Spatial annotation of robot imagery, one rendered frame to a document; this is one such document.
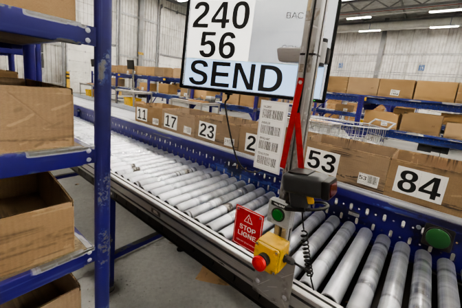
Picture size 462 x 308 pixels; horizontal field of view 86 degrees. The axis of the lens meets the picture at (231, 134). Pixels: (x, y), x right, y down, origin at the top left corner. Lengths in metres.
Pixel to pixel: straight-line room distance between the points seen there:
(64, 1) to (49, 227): 0.37
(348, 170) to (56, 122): 1.11
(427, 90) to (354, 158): 4.56
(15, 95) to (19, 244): 0.24
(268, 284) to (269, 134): 0.44
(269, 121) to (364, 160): 0.65
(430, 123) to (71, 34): 5.34
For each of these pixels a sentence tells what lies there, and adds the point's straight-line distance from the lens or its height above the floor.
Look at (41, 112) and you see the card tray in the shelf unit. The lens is 0.50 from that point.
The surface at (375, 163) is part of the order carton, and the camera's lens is 1.24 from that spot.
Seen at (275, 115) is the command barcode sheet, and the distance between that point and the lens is 0.69.
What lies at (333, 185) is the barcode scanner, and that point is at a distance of 0.62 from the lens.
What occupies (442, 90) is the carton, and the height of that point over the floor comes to 1.58.
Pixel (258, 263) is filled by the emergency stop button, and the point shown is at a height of 0.85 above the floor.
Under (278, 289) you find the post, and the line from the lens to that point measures 0.85.
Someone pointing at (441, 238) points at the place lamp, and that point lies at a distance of 1.22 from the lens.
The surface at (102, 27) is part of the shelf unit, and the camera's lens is 0.49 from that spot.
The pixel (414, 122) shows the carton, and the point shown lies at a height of 0.98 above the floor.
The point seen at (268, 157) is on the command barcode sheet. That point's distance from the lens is 0.71.
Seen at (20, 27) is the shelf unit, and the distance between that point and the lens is 0.46.
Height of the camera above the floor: 1.27
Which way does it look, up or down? 11 degrees down
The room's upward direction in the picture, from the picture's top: 6 degrees clockwise
